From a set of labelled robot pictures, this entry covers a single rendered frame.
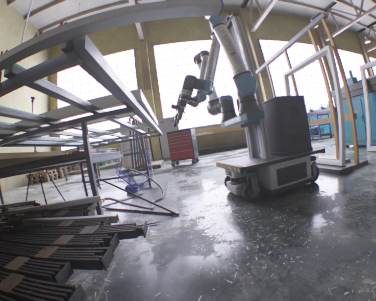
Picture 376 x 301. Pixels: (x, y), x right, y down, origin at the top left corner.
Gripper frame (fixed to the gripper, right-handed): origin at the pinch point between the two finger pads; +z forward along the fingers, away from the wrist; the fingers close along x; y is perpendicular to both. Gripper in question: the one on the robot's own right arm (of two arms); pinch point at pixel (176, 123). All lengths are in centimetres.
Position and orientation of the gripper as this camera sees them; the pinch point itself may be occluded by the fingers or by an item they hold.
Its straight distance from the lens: 183.2
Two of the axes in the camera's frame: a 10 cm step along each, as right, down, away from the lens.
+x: -2.8, 1.3, 9.5
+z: -2.0, 9.6, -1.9
